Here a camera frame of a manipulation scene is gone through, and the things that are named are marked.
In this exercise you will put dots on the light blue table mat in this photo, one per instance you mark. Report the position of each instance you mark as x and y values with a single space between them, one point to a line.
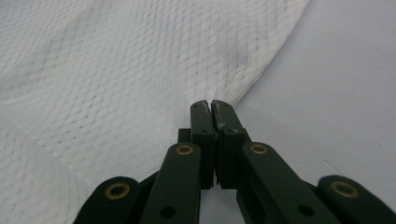
327 93

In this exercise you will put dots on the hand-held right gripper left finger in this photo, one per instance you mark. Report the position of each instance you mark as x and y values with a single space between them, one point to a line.
203 140

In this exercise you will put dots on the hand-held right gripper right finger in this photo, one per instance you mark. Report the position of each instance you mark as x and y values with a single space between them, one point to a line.
231 137

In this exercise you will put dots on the white textured cloth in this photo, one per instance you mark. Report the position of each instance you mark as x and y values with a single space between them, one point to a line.
124 77

